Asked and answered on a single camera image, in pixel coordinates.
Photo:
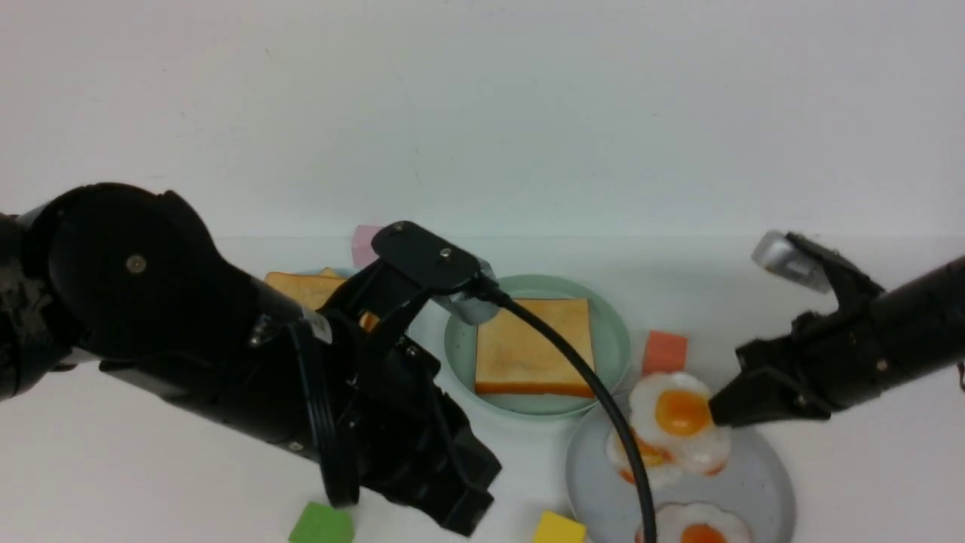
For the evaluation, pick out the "pink cube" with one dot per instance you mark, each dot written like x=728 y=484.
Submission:
x=362 y=252

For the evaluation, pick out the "mint green plate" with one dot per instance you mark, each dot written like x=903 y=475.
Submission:
x=609 y=337

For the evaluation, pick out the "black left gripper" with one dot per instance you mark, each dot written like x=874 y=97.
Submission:
x=386 y=426

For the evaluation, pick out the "orange cube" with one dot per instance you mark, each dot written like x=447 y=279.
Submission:
x=664 y=353

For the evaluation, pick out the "toast slice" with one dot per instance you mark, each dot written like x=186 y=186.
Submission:
x=513 y=358
x=311 y=292

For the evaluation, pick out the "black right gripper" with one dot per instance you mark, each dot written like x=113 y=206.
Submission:
x=827 y=363

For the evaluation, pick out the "grey egg plate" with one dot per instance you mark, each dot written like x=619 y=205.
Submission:
x=754 y=485

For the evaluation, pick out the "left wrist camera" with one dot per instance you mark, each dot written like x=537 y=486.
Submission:
x=412 y=267

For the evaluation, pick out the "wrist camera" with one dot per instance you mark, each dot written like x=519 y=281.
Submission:
x=412 y=267
x=797 y=259

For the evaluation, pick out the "fried egg top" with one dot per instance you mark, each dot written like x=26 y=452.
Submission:
x=670 y=413

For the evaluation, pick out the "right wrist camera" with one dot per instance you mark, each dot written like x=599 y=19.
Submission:
x=797 y=259

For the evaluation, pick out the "green cube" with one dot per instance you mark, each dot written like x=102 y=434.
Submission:
x=318 y=522

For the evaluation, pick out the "yellow cube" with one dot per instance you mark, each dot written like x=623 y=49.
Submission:
x=556 y=528

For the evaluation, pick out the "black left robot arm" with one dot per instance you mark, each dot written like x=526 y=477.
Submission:
x=134 y=280

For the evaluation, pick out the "fried egg bottom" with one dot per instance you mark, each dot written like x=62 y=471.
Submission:
x=699 y=522

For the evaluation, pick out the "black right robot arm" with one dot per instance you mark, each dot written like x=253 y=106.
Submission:
x=922 y=322

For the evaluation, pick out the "light blue bread plate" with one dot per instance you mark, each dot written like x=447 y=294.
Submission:
x=339 y=273

